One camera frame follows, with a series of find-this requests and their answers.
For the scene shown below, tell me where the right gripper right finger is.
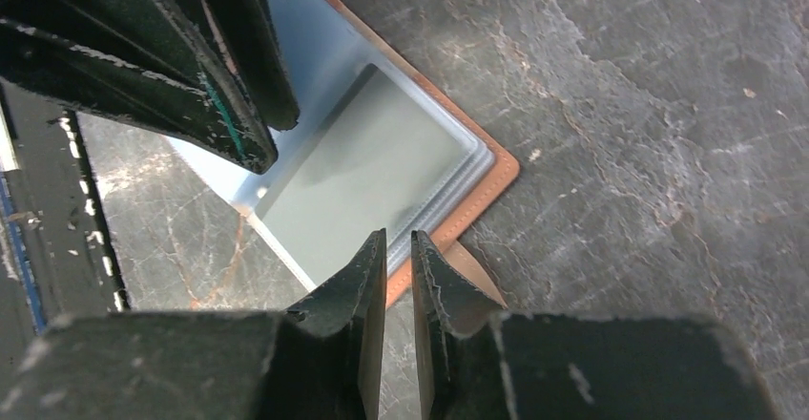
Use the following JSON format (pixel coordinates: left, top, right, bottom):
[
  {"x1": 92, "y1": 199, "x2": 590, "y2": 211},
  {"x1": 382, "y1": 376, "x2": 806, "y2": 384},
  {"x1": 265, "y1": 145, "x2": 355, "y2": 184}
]
[{"x1": 411, "y1": 231, "x2": 777, "y2": 419}]

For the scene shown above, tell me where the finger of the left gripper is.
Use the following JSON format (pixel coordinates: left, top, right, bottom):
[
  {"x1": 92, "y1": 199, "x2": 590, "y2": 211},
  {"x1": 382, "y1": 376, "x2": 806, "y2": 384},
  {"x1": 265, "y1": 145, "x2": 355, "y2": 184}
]
[
  {"x1": 133, "y1": 0, "x2": 301, "y2": 133},
  {"x1": 1, "y1": 0, "x2": 279, "y2": 174}
]

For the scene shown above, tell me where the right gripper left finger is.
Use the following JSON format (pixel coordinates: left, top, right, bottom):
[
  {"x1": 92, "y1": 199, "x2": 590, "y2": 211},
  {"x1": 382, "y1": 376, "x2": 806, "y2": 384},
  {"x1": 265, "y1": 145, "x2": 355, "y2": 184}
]
[{"x1": 1, "y1": 230, "x2": 387, "y2": 419}]

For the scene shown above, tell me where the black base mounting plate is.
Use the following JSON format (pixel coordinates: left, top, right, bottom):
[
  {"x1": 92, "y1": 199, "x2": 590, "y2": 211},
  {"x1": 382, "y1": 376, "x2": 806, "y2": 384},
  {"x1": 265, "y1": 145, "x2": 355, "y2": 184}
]
[{"x1": 1, "y1": 82, "x2": 129, "y2": 333}]

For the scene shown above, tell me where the tan leather card holder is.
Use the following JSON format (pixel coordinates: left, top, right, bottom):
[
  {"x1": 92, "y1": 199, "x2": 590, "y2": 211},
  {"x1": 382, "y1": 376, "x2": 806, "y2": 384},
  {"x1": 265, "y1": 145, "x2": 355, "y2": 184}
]
[{"x1": 172, "y1": 0, "x2": 519, "y2": 304}]

